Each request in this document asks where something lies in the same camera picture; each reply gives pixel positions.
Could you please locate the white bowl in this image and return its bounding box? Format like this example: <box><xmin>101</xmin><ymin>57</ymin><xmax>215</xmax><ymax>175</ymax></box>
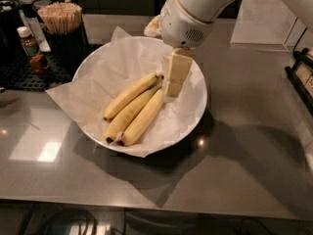
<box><xmin>71</xmin><ymin>36</ymin><xmax>208</xmax><ymax>155</ymax></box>

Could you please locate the yellow banana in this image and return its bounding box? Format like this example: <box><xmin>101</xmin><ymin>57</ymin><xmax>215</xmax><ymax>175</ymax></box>
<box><xmin>104</xmin><ymin>83</ymin><xmax>161</xmax><ymax>143</ymax></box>
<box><xmin>119</xmin><ymin>89</ymin><xmax>163</xmax><ymax>147</ymax></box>
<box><xmin>103</xmin><ymin>71</ymin><xmax>163</xmax><ymax>120</ymax></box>

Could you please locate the dark jar grey lid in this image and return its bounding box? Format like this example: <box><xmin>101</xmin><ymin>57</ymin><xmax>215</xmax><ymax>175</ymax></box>
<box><xmin>19</xmin><ymin>0</ymin><xmax>37</xmax><ymax>18</ymax></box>

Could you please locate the white parchment paper liner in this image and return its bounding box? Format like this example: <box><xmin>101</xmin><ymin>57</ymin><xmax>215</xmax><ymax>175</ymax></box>
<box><xmin>45</xmin><ymin>25</ymin><xmax>204</xmax><ymax>159</ymax></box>

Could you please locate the black container left edge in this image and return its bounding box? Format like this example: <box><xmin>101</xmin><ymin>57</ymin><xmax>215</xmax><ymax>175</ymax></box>
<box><xmin>0</xmin><ymin>1</ymin><xmax>22</xmax><ymax>65</ymax></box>

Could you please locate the bundle of wooden chopsticks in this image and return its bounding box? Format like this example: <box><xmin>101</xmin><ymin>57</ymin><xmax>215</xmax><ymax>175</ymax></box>
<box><xmin>37</xmin><ymin>2</ymin><xmax>82</xmax><ymax>34</ymax></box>

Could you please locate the black grid mat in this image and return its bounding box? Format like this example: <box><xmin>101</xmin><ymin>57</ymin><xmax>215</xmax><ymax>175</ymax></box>
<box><xmin>0</xmin><ymin>47</ymin><xmax>72</xmax><ymax>92</ymax></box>

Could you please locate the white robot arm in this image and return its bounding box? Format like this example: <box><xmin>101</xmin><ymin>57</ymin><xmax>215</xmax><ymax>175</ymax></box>
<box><xmin>144</xmin><ymin>0</ymin><xmax>313</xmax><ymax>102</ymax></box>

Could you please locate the black chopstick holder cup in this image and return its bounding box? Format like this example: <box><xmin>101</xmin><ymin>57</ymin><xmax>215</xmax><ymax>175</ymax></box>
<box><xmin>45</xmin><ymin>23</ymin><xmax>89</xmax><ymax>76</ymax></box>

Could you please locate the small brown sauce bottle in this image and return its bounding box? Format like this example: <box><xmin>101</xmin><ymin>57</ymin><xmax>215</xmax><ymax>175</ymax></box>
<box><xmin>17</xmin><ymin>26</ymin><xmax>49</xmax><ymax>74</ymax></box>

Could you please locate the clear acrylic stand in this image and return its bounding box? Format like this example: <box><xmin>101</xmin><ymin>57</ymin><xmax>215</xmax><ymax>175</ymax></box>
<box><xmin>231</xmin><ymin>0</ymin><xmax>313</xmax><ymax>49</ymax></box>

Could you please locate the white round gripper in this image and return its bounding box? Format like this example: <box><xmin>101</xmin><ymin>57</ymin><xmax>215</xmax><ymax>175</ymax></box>
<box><xmin>144</xmin><ymin>0</ymin><xmax>213</xmax><ymax>102</ymax></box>

